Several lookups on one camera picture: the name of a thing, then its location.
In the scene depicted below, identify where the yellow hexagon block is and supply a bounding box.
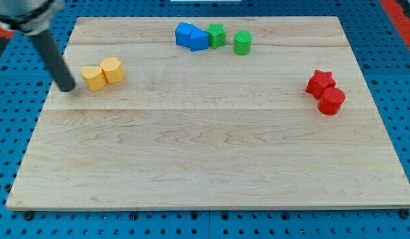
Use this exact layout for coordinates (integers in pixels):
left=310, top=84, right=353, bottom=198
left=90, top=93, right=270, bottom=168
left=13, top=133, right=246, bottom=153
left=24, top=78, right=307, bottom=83
left=100, top=57, right=125, bottom=84

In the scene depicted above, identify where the green cylinder block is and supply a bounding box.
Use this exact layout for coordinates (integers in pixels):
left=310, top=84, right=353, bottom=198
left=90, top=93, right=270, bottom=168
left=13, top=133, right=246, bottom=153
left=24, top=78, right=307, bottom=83
left=233, top=31, right=252, bottom=55

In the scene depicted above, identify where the red star block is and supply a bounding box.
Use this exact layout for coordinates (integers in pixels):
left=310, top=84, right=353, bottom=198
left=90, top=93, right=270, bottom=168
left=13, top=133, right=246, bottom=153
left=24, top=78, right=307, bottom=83
left=305, top=69, right=336, bottom=100

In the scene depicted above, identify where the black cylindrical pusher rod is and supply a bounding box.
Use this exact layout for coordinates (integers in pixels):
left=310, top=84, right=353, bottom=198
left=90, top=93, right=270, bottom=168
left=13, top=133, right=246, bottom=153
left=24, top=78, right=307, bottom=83
left=29, top=30, right=76, bottom=92

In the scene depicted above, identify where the blue cube block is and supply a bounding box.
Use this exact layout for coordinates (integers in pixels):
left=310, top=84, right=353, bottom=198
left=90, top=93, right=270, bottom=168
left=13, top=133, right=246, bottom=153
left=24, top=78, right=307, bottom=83
left=174, top=22, right=194, bottom=48

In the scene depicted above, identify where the yellow pentagon block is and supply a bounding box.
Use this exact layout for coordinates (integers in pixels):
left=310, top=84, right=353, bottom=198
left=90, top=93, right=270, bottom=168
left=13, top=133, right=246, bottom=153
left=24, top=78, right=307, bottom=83
left=80, top=66, right=107, bottom=92

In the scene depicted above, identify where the wooden board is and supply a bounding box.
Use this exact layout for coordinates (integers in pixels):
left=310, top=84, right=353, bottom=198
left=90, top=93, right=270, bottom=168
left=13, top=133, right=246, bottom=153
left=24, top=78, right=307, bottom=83
left=6, top=17, right=410, bottom=211

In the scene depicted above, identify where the green star block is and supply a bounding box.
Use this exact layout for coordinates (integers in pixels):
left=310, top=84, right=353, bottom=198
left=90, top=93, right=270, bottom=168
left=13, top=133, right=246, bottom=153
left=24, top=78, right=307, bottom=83
left=205, top=23, right=226, bottom=49

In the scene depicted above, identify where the blue pentagon block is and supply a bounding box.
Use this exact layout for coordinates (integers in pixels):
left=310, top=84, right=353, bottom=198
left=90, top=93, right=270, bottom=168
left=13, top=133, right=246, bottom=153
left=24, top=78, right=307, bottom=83
left=190, top=27, right=209, bottom=52

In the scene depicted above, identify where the red cylinder block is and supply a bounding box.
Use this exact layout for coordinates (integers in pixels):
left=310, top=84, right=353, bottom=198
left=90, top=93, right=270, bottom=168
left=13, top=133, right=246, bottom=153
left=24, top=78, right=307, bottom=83
left=317, top=88, right=346, bottom=116

